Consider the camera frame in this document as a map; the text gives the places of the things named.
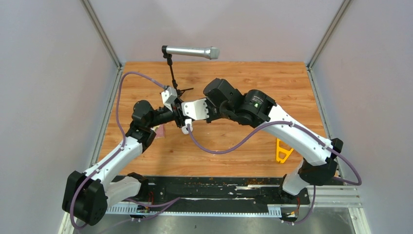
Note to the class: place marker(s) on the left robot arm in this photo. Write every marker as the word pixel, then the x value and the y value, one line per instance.
pixel 89 194

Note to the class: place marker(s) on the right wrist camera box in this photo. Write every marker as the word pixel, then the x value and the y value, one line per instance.
pixel 196 110

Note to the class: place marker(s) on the white earbud charging case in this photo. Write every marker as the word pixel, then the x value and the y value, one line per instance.
pixel 187 129

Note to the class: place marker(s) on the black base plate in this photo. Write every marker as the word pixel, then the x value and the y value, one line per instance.
pixel 260 190

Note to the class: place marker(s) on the silver microphone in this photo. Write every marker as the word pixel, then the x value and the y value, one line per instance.
pixel 207 52

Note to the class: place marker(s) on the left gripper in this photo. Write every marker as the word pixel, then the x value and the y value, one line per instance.
pixel 177 110

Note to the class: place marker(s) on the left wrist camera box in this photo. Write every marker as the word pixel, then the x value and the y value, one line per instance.
pixel 169 95

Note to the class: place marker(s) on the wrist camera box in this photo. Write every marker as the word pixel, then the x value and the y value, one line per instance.
pixel 169 95
pixel 196 110

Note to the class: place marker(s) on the yellow triangular plastic frame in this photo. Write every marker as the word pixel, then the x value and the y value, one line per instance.
pixel 282 154

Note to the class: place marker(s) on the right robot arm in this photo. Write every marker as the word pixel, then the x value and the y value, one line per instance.
pixel 259 111

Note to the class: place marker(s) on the perforated metal rail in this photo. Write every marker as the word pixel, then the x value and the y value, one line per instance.
pixel 199 208

